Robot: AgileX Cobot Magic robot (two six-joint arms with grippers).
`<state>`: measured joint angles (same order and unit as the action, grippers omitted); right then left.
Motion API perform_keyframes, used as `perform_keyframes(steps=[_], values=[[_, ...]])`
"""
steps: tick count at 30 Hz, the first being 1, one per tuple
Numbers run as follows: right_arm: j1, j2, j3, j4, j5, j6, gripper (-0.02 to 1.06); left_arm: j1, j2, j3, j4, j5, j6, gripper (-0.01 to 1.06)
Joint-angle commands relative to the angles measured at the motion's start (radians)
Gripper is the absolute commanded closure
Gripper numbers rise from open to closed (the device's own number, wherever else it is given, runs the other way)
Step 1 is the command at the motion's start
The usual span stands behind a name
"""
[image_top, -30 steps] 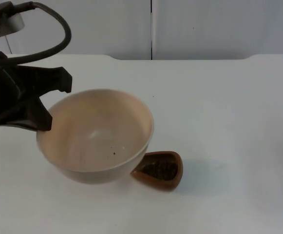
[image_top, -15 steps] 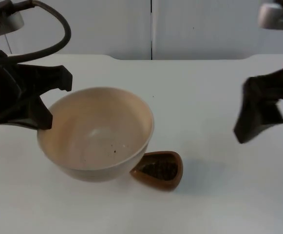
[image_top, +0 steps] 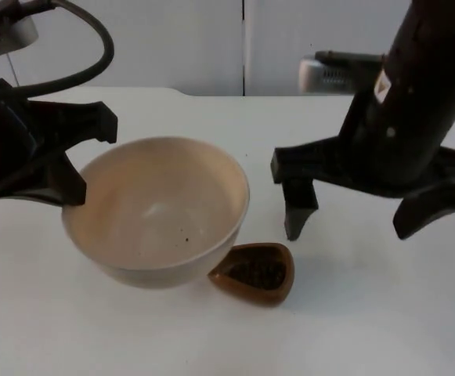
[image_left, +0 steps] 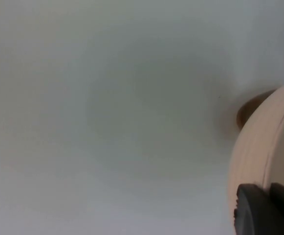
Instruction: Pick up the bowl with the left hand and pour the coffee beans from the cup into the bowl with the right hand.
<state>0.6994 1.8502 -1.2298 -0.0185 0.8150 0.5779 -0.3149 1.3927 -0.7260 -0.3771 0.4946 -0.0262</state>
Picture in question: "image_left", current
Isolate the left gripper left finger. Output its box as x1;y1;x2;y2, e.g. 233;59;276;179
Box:
233;183;284;235

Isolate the pale wooden bowl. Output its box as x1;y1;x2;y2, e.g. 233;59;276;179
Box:
227;79;284;235

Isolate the dark brown wooden cup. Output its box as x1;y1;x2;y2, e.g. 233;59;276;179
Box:
236;89;278;130

